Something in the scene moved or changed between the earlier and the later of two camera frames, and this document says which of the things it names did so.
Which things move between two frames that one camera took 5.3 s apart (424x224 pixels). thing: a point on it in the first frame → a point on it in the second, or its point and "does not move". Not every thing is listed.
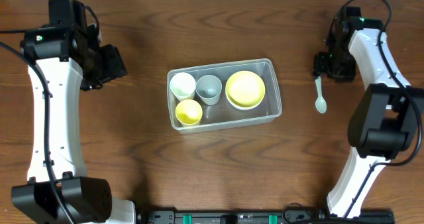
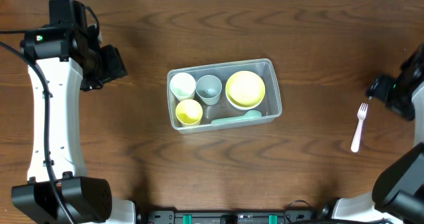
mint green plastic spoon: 320,104 → 249,114
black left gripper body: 112,63 does not move
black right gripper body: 319,65 → 379,90
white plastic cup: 183,86 does not move
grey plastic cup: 209,87 does not move
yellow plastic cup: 189,112 does not move
